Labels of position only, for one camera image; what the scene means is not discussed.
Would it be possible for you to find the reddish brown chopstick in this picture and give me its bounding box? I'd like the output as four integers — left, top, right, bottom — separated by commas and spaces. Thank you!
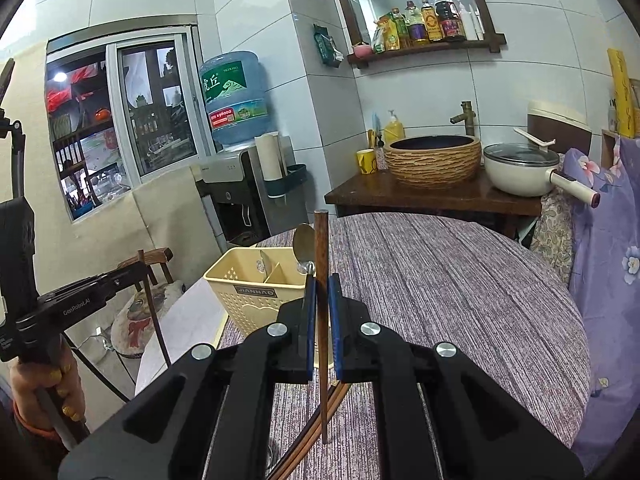
267, 381, 352, 480

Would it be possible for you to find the black chopstick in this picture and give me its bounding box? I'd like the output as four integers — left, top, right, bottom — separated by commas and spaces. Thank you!
137, 249, 171, 368

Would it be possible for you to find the small steel spoon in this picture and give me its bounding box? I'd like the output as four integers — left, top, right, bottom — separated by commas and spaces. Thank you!
293, 224, 314, 274

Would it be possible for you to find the brown wooden chopstick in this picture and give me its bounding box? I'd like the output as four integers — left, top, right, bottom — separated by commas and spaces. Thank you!
314, 210, 329, 444

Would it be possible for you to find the person's left hand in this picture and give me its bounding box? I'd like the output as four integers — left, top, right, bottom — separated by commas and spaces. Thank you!
9, 341, 86, 439

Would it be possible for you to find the wooden chair with cat cushion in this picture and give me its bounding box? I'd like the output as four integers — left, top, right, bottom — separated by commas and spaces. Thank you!
111, 247, 186, 359

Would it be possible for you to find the beige plastic utensil holder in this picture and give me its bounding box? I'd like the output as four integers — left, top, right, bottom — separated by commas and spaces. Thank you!
204, 247, 306, 336

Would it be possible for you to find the water dispenser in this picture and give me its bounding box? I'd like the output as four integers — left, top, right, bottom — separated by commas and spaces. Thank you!
195, 143, 306, 250

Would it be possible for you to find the sliding glass window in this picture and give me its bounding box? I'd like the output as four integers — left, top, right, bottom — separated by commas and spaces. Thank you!
46, 26, 214, 220

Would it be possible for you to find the dark wooden counter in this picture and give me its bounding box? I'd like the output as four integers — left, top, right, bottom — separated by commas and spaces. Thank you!
324, 170, 541, 238

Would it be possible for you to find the purple floral cloth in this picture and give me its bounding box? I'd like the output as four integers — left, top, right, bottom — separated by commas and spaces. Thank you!
564, 138, 639, 474

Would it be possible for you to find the paper cup stack holder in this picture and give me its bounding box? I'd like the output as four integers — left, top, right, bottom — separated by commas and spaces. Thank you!
255, 132, 307, 200

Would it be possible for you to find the woven basin sink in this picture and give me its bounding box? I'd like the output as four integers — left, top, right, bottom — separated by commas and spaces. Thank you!
384, 136, 482, 190

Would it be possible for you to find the cream pot with lid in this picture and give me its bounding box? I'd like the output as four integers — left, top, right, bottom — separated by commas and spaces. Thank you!
483, 143, 600, 208

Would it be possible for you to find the yellow mug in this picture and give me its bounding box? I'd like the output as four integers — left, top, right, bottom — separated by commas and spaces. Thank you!
356, 148, 378, 174

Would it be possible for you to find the yellow soap bottle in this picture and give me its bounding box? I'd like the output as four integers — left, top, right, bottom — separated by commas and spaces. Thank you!
383, 110, 406, 145

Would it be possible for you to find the bronze faucet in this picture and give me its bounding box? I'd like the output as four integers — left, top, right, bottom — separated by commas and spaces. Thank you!
449, 101, 476, 136

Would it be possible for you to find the blue water jug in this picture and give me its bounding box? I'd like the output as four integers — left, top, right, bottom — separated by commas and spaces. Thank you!
198, 51, 273, 146

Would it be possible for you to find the brown white rice cooker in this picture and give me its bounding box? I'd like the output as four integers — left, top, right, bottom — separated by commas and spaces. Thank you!
514, 101, 592, 155

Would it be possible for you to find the pink small bowl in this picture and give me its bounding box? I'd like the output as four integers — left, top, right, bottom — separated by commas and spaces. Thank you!
352, 42, 373, 58

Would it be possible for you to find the green hanging packet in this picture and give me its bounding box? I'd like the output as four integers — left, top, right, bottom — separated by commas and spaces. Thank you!
314, 24, 344, 68

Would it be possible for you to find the yellow snack bag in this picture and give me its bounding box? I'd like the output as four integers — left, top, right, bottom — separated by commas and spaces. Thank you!
372, 14, 400, 54

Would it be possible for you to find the yellow label sauce bottle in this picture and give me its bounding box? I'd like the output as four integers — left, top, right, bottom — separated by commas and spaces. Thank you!
421, 0, 445, 42

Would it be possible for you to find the purple label bottle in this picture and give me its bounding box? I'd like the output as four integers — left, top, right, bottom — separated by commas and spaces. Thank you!
406, 0, 430, 44

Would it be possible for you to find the dark soy sauce bottle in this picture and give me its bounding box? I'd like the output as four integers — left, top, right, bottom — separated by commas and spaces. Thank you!
434, 0, 466, 42

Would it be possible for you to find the dark wooden wall shelf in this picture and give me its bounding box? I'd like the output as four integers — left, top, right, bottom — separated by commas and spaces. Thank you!
337, 0, 506, 68

